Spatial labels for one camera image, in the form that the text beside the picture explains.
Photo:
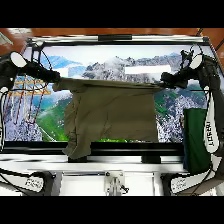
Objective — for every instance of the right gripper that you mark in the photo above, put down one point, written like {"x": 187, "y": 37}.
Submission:
{"x": 173, "y": 80}

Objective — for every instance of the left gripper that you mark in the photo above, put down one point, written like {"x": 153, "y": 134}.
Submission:
{"x": 51, "y": 76}

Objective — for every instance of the olive green shirt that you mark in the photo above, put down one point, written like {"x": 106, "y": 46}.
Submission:
{"x": 113, "y": 113}

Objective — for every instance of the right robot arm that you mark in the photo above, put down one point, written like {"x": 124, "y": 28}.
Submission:
{"x": 210, "y": 78}

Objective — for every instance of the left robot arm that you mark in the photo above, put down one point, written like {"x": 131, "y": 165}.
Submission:
{"x": 31, "y": 69}

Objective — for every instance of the brown clothes hanger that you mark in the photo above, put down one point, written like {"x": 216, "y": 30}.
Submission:
{"x": 31, "y": 87}

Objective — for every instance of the dark green garment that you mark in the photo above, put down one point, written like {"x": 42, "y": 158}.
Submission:
{"x": 196, "y": 143}

